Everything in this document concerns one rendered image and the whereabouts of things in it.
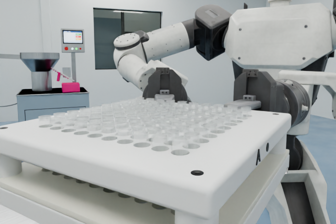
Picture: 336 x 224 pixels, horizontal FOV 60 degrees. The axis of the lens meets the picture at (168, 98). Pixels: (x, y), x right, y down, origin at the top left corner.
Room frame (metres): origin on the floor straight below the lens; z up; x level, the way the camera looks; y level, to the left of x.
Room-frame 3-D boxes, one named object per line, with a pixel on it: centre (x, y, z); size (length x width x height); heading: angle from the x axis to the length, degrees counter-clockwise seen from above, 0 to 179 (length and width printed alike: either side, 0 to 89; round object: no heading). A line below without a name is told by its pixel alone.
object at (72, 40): (3.11, 1.00, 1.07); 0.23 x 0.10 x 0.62; 112
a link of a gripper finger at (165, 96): (0.45, 0.01, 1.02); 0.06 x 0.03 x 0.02; 0
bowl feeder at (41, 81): (2.94, 1.21, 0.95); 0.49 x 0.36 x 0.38; 112
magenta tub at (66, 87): (2.78, 0.93, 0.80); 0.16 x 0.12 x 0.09; 112
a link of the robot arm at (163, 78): (0.54, 0.01, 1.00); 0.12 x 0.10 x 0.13; 0
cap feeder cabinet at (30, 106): (2.90, 1.14, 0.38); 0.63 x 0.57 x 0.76; 112
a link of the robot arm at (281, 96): (0.46, -0.16, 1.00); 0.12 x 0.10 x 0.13; 140
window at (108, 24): (5.80, 0.77, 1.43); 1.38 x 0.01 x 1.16; 112
